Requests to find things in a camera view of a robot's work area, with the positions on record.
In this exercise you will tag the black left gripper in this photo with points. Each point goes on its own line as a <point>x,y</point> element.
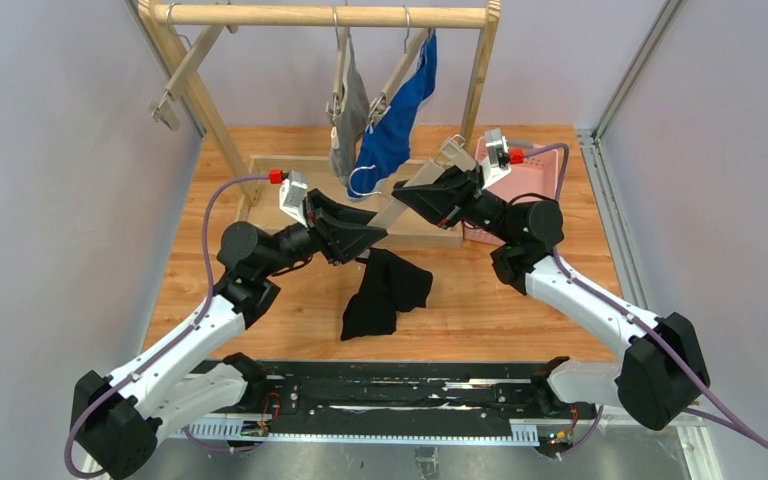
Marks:
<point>321,226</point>

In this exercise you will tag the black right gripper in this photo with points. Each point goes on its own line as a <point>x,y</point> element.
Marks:
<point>459,196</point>

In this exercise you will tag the wooden clip hanger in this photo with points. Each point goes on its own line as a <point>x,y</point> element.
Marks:
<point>403,224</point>
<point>161,110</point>

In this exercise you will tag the black underwear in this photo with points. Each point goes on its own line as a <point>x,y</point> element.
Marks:
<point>390,285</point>

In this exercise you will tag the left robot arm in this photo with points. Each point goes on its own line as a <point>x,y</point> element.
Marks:
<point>120,418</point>

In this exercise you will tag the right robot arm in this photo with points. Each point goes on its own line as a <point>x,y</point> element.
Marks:
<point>660,369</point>

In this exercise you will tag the blue underwear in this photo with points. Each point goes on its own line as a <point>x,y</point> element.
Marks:
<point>388,146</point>

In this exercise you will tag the wooden hanger with blue underwear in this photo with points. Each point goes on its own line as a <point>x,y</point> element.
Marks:
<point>412,45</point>

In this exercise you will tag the grey underwear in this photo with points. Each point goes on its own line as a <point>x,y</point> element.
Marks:
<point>349,124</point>

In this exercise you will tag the wooden hanger with grey underwear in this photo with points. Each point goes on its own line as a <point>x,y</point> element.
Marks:
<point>335,107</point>

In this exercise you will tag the empty wooden clip hanger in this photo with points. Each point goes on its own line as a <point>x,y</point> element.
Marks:
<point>161,110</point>

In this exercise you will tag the pink plastic basket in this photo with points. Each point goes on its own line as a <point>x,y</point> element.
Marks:
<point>538,174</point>

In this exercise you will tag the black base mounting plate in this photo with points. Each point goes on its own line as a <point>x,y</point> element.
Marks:
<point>414,400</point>

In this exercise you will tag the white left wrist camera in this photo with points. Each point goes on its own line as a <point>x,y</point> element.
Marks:
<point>293,192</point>

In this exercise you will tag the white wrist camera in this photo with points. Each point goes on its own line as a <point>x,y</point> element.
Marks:
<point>495,164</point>
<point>293,192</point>

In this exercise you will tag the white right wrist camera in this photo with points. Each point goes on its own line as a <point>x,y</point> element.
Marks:
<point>495,164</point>

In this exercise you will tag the aluminium frame rail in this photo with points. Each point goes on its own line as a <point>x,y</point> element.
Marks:
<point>698,451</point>

